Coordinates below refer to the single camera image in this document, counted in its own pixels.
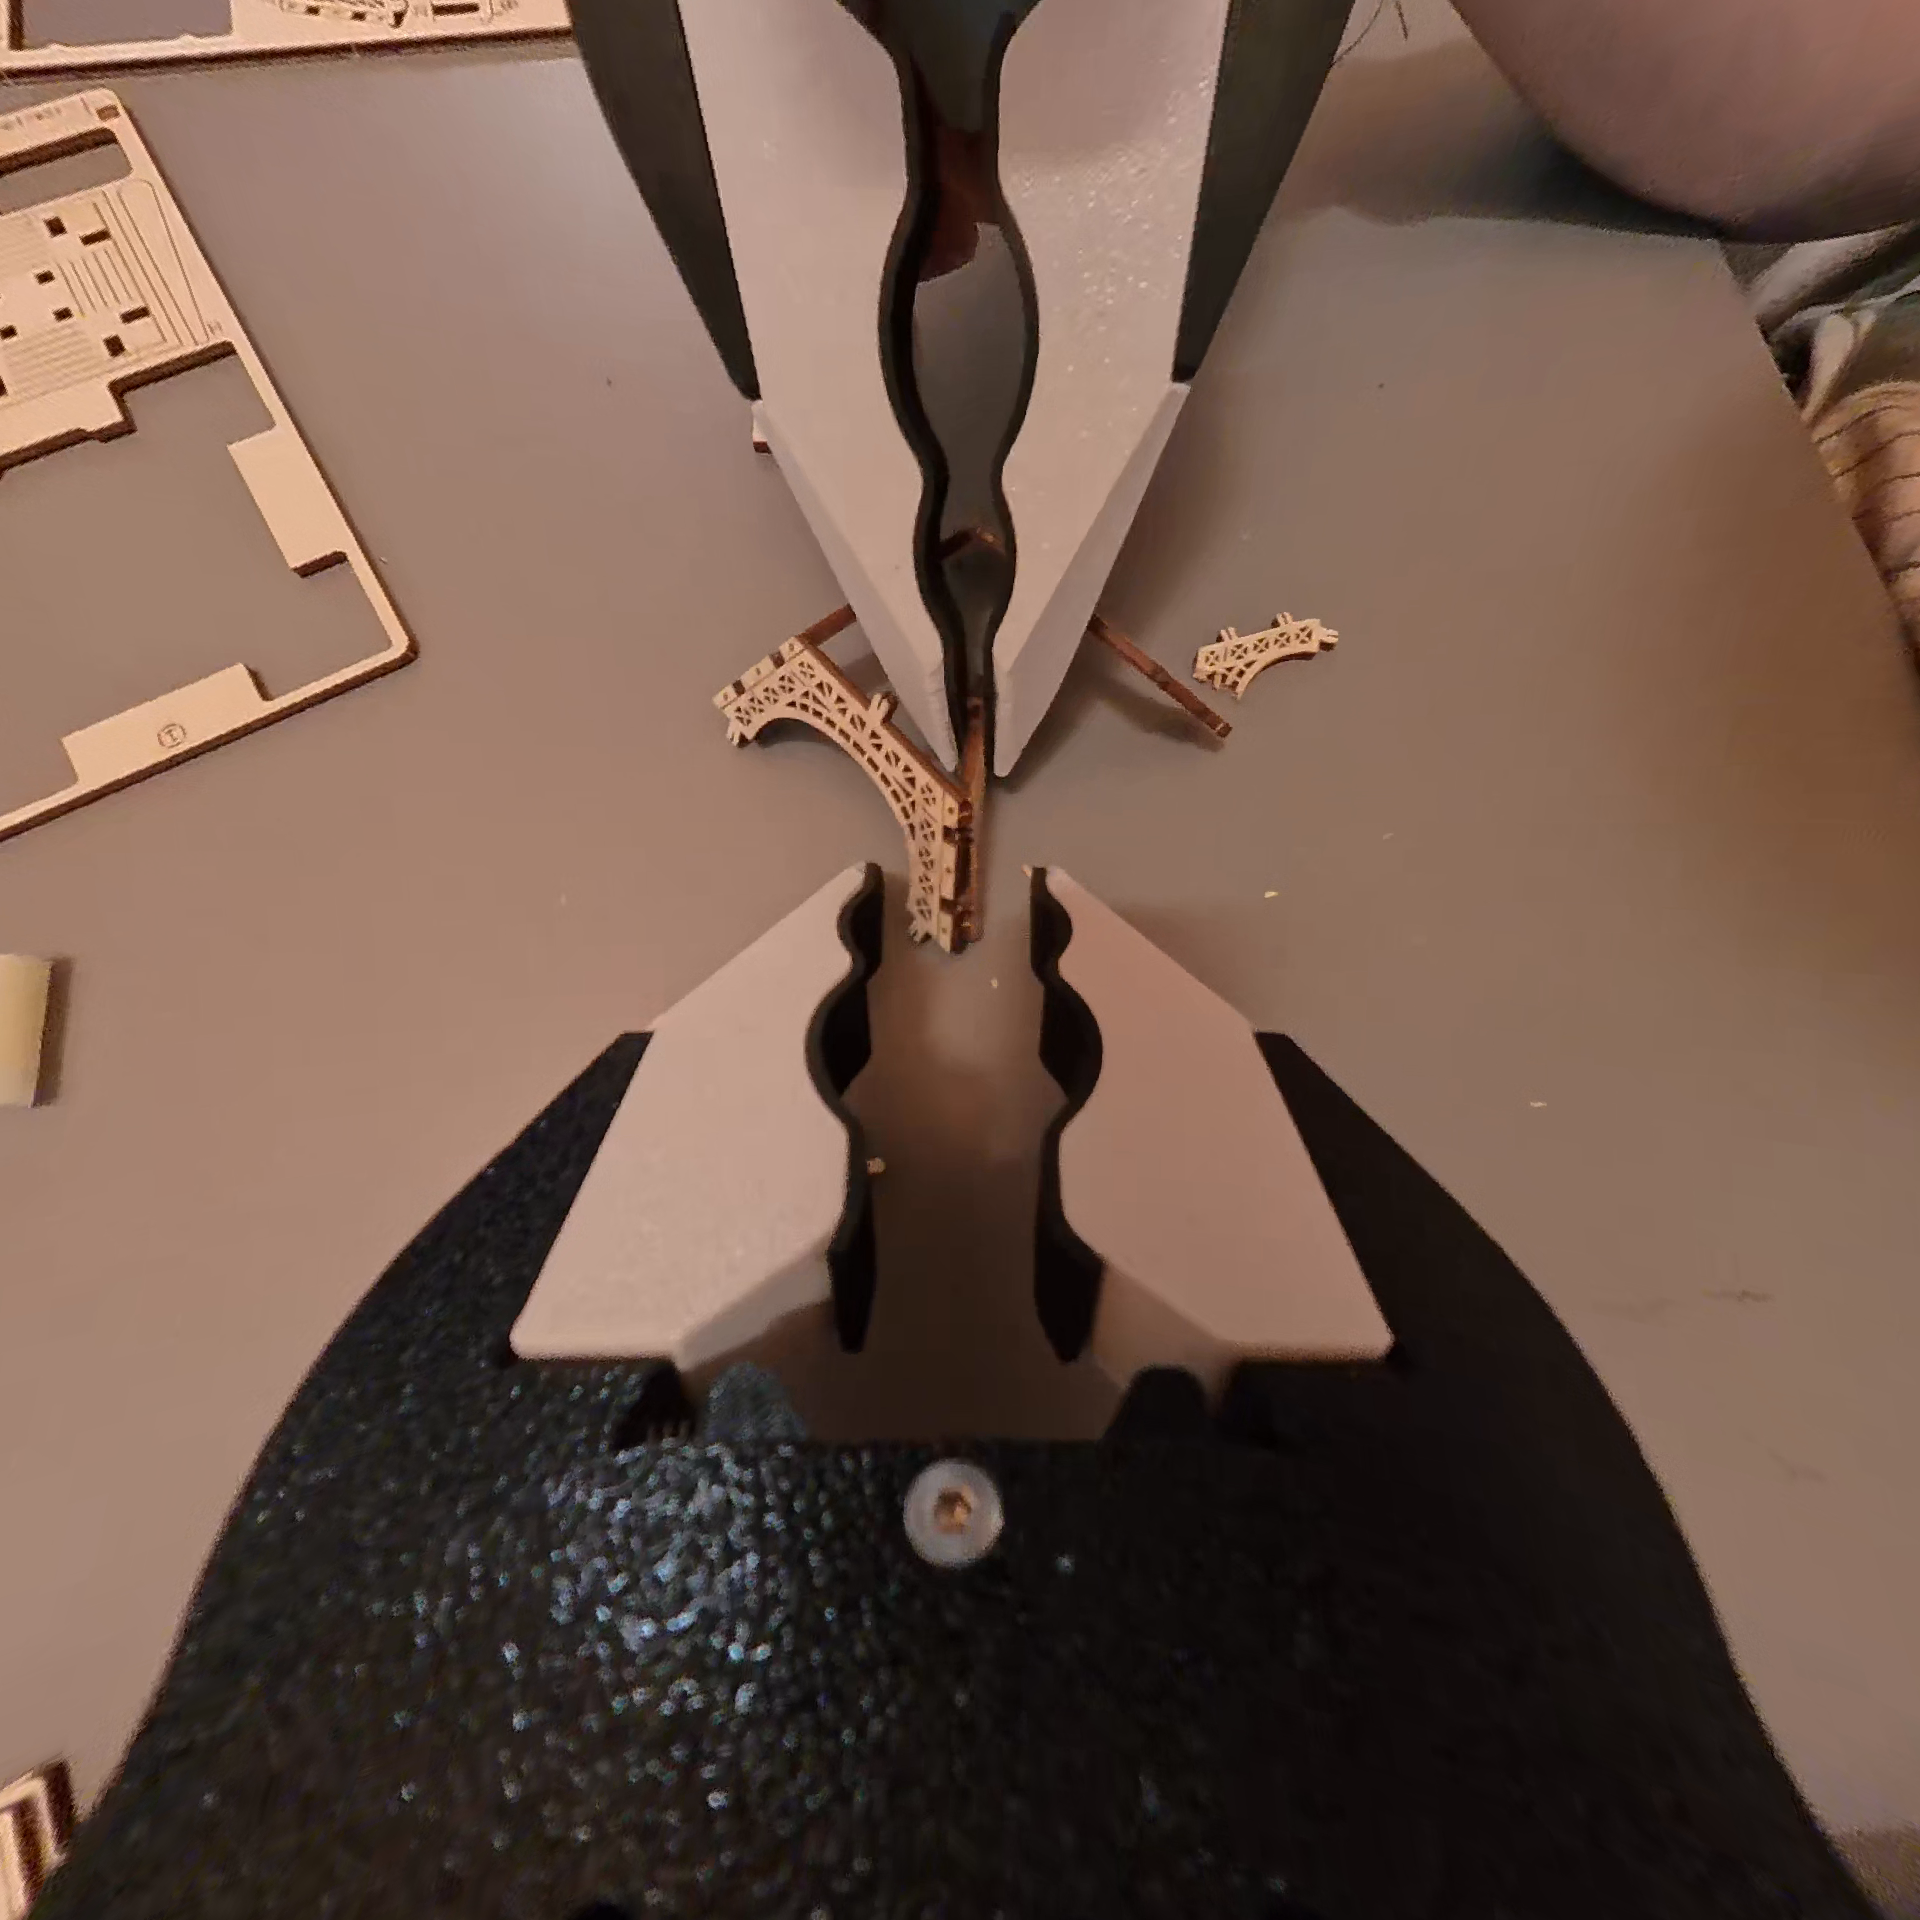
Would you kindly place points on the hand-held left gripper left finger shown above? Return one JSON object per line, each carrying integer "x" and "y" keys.
{"x": 705, "y": 1186}

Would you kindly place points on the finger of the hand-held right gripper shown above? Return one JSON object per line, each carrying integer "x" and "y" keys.
{"x": 825, "y": 300}
{"x": 1119, "y": 300}

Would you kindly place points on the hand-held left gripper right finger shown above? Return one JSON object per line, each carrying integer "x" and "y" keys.
{"x": 1215, "y": 1186}

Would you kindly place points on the wooden tower base assembly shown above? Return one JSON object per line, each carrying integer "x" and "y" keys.
{"x": 840, "y": 721}

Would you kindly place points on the wooden lattice leg piece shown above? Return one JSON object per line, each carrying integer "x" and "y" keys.
{"x": 973, "y": 764}
{"x": 1259, "y": 658}

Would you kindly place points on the person's right forearm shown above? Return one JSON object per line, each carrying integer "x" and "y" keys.
{"x": 1723, "y": 119}

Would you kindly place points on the grey desk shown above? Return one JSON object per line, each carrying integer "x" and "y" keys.
{"x": 1500, "y": 902}

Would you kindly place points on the person's right hand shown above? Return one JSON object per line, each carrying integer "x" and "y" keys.
{"x": 960, "y": 203}

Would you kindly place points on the pale wooden parts sheet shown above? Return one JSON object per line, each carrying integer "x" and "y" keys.
{"x": 376, "y": 23}

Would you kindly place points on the person's printed shirt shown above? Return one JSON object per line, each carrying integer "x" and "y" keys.
{"x": 1860, "y": 451}

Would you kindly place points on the emptied wooden sheet frame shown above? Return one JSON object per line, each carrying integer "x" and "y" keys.
{"x": 300, "y": 510}

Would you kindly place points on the wooden four-pad square frame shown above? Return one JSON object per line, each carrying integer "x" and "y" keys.
{"x": 31, "y": 1838}

